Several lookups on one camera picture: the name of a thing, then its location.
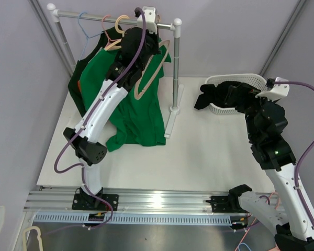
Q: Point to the orange t shirt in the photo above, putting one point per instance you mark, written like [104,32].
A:
[79,85]

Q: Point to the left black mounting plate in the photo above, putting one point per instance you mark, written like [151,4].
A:
[85,202]

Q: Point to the white slotted cable duct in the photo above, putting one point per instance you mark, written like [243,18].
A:
[147,219]

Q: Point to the dark green t shirt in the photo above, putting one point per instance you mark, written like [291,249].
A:
[73,86]

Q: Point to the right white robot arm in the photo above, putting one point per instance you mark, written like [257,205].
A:
[293,230]

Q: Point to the silver clothes rack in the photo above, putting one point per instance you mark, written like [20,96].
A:
[174,27]

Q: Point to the blue hanger on floor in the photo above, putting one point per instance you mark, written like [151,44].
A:
[242,247]

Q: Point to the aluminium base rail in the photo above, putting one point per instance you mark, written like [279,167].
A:
[60,199]

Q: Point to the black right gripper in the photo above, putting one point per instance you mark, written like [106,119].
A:
[261,100]

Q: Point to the white plastic basket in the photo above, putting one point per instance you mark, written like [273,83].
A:
[254,80]

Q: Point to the blue wire hanger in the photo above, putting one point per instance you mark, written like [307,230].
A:
[86,35]

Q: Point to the black t shirt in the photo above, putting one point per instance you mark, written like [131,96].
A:
[219,95]

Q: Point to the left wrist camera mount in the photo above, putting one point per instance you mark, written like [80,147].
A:
[150,15]

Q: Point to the black mounting plate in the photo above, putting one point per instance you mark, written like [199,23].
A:
[85,202]
[224,204]

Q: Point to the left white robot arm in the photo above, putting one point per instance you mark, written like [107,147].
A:
[119,96]

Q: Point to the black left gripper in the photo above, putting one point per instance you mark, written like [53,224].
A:
[155,38]

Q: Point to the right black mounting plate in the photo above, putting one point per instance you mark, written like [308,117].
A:
[224,204]

